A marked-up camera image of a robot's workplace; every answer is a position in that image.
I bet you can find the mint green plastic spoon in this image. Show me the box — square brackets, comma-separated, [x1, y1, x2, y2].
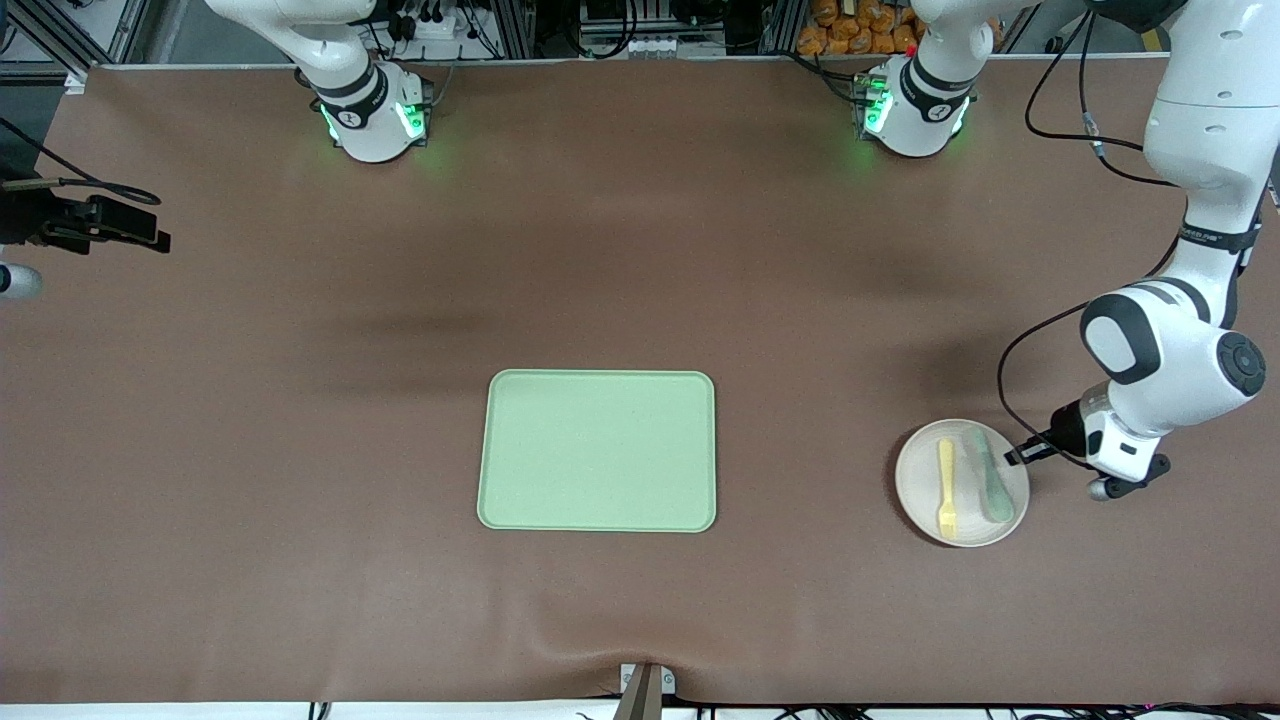
[962, 430, 1015, 524]

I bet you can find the yellow plastic fork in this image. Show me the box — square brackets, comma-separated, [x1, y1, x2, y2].
[936, 438, 959, 539]

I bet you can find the round white plate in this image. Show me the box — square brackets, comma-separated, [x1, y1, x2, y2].
[894, 419, 1031, 548]

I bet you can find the brown table mat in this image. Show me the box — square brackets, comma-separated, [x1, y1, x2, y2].
[0, 55, 1280, 706]

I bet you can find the white power strip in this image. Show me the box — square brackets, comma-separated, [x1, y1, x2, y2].
[398, 10, 463, 41]

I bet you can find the mint green rectangular tray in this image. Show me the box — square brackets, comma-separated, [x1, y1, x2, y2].
[477, 370, 718, 533]

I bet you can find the pile of orange objects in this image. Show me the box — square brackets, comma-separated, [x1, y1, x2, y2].
[798, 0, 923, 56]

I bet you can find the aluminium frame structure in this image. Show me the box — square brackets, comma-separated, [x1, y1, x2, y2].
[0, 0, 1031, 93]

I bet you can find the metal edge bracket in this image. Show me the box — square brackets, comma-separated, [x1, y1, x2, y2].
[618, 663, 677, 720]

